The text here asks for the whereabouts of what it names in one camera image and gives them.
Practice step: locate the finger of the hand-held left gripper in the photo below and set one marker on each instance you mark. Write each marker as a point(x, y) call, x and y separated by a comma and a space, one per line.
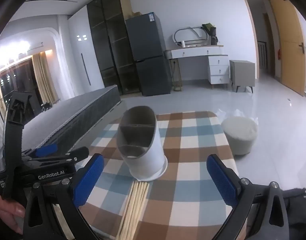
point(46, 150)
point(78, 153)

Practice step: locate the beige curtain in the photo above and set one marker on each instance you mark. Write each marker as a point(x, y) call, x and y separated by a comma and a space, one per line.
point(44, 80)

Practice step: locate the red fire extinguisher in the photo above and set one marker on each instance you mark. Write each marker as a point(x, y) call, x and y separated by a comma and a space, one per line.
point(279, 55)

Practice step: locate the grey nightstand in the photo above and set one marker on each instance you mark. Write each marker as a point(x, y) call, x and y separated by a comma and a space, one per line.
point(242, 73)

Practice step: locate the bunch of wooden chopsticks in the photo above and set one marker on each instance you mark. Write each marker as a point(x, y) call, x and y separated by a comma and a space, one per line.
point(136, 205)

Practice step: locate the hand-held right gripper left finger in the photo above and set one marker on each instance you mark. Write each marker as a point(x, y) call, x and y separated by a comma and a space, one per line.
point(89, 180)

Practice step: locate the oval vanity mirror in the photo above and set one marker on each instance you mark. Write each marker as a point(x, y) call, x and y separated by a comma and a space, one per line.
point(190, 36)

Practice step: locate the wrapped flower bouquet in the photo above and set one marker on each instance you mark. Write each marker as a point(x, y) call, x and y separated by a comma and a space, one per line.
point(212, 33)

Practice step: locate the dark glass display cabinet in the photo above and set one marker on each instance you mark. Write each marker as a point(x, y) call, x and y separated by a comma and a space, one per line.
point(110, 42)

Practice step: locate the white wardrobe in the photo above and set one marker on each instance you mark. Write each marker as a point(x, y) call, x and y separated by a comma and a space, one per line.
point(78, 62)

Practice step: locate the grey upholstered bed frame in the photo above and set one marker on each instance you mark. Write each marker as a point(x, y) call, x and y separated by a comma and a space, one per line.
point(110, 116)

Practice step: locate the round white fluffy stool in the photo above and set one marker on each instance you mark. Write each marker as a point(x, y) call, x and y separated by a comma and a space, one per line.
point(239, 135)

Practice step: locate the cardboard box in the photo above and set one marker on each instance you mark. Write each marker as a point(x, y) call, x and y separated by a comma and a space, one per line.
point(136, 15)

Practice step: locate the clear plastic wrap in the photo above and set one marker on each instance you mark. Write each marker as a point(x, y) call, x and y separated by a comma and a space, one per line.
point(226, 112)

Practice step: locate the person's left hand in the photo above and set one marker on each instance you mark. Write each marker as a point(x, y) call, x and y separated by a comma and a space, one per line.
point(7, 212)

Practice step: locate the plaid checkered table cloth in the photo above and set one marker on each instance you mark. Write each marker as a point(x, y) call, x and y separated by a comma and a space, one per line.
point(192, 155)

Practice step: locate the small black device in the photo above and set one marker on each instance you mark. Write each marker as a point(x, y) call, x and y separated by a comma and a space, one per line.
point(46, 107)

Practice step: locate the yellow wooden door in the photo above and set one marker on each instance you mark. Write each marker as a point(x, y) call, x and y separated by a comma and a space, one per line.
point(290, 55)

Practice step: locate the grey quilted mattress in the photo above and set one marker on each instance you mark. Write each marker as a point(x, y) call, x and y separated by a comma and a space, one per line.
point(68, 115)

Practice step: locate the gold frame stool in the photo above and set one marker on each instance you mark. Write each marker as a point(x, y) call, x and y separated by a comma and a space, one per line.
point(177, 88)

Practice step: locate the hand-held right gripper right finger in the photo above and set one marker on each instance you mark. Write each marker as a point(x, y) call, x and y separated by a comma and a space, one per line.
point(222, 180)

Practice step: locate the dark glass window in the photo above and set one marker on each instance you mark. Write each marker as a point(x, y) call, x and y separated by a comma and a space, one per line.
point(18, 80)

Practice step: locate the black bag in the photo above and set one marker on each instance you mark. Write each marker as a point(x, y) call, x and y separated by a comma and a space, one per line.
point(297, 205)

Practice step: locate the white vanity desk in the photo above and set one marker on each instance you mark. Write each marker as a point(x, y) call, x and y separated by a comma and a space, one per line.
point(192, 52)

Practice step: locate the dark grey refrigerator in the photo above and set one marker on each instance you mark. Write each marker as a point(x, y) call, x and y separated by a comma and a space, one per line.
point(148, 55)

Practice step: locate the white grey utensil holder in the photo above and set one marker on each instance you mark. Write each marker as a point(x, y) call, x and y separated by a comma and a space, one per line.
point(153, 155)

